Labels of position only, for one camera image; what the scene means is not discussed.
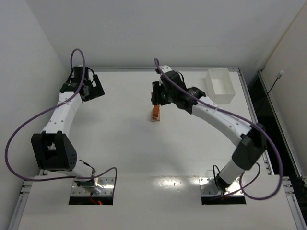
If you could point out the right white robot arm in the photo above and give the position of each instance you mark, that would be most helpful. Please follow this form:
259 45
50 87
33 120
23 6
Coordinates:
250 144

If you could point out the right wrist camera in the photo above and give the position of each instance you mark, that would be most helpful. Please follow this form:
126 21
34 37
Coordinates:
169 78

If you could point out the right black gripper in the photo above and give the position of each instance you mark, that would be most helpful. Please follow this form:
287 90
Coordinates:
156 96

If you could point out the dark red arch block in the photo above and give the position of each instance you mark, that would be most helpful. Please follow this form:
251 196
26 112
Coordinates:
156 111

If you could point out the white perforated box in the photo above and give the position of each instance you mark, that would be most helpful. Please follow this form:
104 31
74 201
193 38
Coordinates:
219 86

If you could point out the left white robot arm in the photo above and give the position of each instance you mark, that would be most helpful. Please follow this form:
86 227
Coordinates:
52 148

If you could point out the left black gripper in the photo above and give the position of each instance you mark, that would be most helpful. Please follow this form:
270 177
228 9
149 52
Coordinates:
96 88

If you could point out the metal base plate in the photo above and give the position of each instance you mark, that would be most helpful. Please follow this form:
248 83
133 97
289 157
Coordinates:
102 186
209 189

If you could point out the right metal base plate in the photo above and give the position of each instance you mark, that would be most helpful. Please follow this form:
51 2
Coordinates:
209 189

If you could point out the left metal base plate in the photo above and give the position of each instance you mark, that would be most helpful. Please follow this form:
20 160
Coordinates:
102 186

